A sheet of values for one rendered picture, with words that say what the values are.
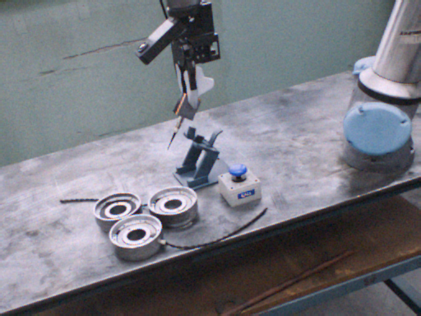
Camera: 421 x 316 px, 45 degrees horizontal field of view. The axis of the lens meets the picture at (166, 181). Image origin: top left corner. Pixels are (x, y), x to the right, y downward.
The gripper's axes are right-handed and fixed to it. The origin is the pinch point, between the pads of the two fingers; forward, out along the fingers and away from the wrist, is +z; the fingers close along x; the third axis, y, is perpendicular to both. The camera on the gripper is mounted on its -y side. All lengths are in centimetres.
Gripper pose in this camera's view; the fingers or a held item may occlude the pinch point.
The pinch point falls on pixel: (188, 101)
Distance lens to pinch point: 111.4
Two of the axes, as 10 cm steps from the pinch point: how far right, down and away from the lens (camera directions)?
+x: -3.3, -4.5, 8.3
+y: 9.3, -3.1, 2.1
